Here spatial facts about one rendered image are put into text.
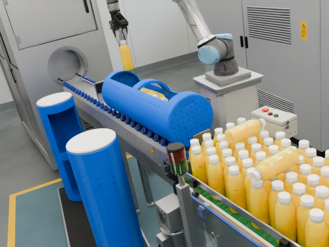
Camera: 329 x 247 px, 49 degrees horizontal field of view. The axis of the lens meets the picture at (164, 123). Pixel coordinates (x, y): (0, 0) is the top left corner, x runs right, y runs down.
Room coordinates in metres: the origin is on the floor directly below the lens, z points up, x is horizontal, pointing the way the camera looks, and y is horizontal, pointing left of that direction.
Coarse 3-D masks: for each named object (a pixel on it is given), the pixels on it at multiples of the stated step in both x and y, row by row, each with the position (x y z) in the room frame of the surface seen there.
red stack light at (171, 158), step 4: (184, 148) 1.11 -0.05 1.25; (168, 152) 1.10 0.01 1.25; (176, 152) 1.09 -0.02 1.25; (180, 152) 1.09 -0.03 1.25; (184, 152) 1.10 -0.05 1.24; (168, 156) 1.10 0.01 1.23; (172, 156) 1.09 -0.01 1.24; (176, 156) 1.09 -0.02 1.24; (180, 156) 1.09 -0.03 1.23; (184, 156) 1.10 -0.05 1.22; (168, 160) 1.11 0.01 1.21; (172, 160) 1.09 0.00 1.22; (176, 160) 1.09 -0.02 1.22; (180, 160) 1.09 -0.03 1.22
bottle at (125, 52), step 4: (120, 44) 2.38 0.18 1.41; (124, 44) 2.37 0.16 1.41; (120, 48) 2.37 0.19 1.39; (124, 48) 2.36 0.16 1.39; (128, 48) 2.37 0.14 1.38; (120, 52) 2.37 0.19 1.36; (124, 52) 2.35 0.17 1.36; (128, 52) 2.36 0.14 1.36; (124, 56) 2.36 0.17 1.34; (128, 56) 2.36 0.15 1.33; (124, 60) 2.36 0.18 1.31; (128, 60) 2.36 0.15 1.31; (124, 64) 2.36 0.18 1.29; (128, 64) 2.36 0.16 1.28; (132, 64) 2.37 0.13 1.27; (124, 68) 2.37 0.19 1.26; (128, 68) 2.36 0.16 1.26; (132, 68) 2.37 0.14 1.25
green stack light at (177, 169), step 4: (184, 160) 1.10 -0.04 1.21; (172, 164) 1.09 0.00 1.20; (176, 164) 1.09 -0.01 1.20; (180, 164) 1.09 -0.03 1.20; (184, 164) 1.09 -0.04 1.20; (172, 168) 1.10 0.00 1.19; (176, 168) 1.09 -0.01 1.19; (180, 168) 1.09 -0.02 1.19; (184, 168) 1.09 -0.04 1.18; (172, 172) 1.10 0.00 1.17; (176, 172) 1.09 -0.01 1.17; (180, 172) 1.09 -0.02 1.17; (184, 172) 1.09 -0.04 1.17
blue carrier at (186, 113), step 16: (112, 80) 2.32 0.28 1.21; (128, 80) 2.48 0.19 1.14; (144, 80) 2.08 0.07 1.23; (112, 96) 2.23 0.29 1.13; (128, 96) 2.04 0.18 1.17; (144, 96) 1.90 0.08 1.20; (176, 96) 1.71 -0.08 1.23; (192, 96) 1.69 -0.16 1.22; (128, 112) 2.03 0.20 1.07; (144, 112) 1.83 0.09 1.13; (160, 112) 1.70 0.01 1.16; (176, 112) 1.65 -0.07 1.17; (192, 112) 1.69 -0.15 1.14; (208, 112) 1.73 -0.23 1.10; (160, 128) 1.69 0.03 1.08; (176, 128) 1.64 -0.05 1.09; (192, 128) 1.68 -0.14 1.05; (208, 128) 1.72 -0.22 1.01
